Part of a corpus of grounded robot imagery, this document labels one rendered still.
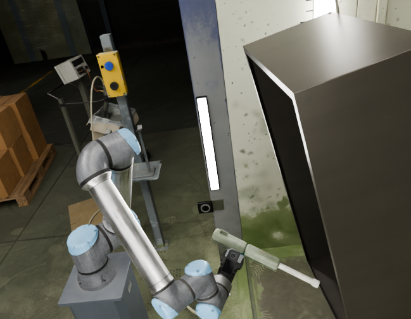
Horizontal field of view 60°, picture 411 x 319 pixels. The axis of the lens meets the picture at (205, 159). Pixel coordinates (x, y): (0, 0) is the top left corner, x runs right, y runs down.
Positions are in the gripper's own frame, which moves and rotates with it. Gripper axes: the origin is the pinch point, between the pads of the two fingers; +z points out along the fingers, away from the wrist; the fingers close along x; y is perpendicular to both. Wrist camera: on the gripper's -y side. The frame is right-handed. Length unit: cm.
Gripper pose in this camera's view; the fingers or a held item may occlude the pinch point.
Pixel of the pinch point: (237, 249)
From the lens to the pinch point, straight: 163.0
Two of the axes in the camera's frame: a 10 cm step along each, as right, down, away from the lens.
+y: -2.4, 8.4, 4.9
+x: 9.0, 3.8, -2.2
